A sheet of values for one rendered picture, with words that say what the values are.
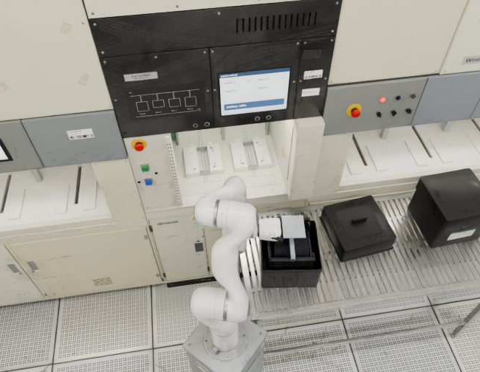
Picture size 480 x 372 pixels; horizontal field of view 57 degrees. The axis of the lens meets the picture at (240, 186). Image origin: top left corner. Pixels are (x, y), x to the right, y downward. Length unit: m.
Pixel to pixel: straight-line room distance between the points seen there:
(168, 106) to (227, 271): 0.71
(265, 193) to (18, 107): 1.25
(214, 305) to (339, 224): 0.89
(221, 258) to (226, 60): 0.74
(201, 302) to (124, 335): 1.35
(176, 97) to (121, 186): 0.60
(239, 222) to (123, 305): 1.72
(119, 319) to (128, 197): 1.05
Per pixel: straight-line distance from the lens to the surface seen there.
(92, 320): 3.13
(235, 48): 1.73
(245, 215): 1.52
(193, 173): 2.45
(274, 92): 1.89
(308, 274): 2.13
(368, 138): 2.77
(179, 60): 1.74
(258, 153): 2.54
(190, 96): 1.84
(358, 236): 2.31
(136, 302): 3.10
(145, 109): 1.87
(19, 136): 2.02
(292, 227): 2.01
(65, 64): 1.77
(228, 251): 1.58
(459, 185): 2.49
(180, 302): 3.05
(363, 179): 2.54
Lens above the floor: 2.74
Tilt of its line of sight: 51 degrees down
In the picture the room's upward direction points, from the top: 1 degrees counter-clockwise
